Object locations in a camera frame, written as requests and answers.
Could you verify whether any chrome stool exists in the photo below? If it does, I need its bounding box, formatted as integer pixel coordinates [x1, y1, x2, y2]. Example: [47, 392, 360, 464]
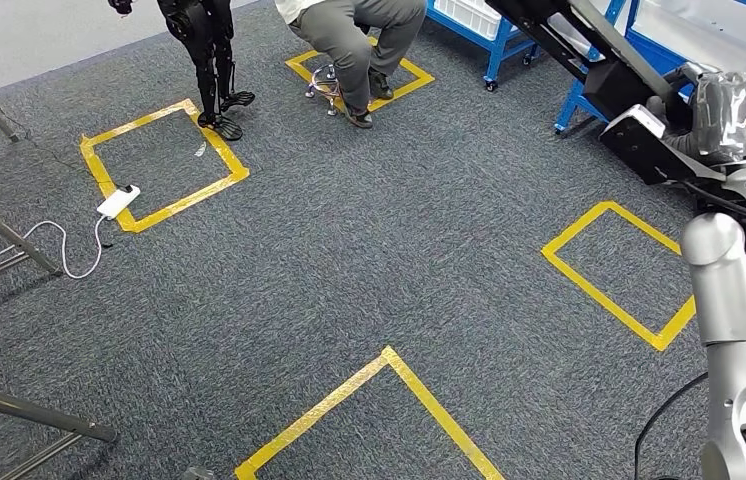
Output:
[304, 62, 349, 119]

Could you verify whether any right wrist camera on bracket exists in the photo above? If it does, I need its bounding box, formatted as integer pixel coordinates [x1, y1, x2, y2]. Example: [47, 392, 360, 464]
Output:
[599, 103, 731, 188]

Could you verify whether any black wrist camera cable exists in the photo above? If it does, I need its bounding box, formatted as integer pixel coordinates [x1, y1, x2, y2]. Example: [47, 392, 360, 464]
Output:
[680, 180, 746, 250]

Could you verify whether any black humanoid robot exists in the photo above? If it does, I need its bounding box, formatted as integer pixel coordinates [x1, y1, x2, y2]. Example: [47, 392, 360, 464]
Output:
[106, 0, 257, 142]

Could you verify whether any yellow floor tape square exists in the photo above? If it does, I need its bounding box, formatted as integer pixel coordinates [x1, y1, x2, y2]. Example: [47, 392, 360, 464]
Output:
[233, 345, 507, 480]
[79, 97, 251, 235]

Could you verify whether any white power strip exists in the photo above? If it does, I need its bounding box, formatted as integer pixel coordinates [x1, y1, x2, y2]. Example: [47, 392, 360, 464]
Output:
[95, 184, 142, 221]

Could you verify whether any black plastic panel part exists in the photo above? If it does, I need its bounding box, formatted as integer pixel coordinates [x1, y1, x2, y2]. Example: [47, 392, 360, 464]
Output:
[485, 0, 696, 127]

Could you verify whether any person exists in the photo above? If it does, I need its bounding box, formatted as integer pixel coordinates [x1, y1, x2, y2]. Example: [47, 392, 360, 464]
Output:
[273, 0, 429, 130]

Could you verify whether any black hanging robot cable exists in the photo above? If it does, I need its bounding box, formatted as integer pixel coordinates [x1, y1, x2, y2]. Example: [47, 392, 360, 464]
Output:
[633, 370, 709, 480]

